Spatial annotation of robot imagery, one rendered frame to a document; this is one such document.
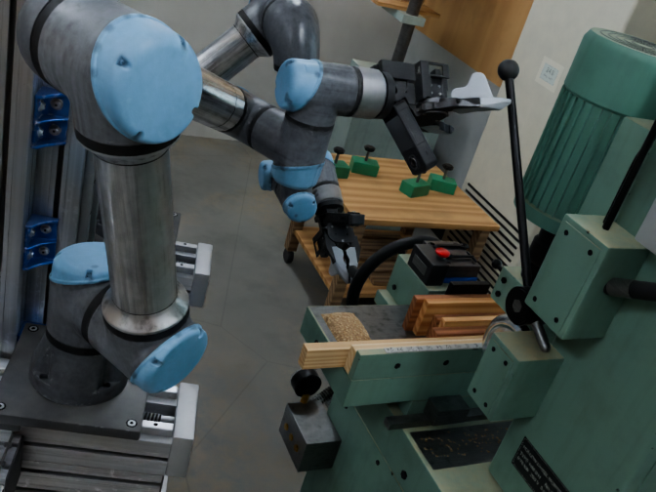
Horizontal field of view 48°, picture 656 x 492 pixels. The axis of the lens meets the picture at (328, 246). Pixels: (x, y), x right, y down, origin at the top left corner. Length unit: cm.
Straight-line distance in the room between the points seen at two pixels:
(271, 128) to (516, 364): 50
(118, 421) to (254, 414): 131
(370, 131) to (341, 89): 247
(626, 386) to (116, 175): 72
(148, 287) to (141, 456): 42
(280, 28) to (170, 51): 79
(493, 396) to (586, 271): 26
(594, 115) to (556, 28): 180
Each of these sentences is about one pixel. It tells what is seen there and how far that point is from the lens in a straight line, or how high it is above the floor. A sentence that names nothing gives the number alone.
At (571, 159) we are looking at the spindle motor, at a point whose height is 132.
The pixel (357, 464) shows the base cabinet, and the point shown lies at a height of 63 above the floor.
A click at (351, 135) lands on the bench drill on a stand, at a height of 50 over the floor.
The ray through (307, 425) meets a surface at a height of 62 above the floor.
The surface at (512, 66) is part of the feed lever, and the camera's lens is 124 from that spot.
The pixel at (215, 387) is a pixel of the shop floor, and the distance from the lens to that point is 253.
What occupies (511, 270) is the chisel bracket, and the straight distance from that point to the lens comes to 138.
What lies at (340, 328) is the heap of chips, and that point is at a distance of 132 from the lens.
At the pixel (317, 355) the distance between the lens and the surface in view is 122.
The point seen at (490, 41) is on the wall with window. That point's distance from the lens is 380.
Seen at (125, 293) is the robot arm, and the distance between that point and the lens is 97.
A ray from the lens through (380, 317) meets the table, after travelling 141.
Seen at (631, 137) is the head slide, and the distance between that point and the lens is 115.
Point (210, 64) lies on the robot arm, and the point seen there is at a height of 117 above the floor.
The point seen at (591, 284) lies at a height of 124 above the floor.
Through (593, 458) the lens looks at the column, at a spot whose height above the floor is 99.
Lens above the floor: 165
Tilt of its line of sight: 28 degrees down
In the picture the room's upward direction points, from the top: 17 degrees clockwise
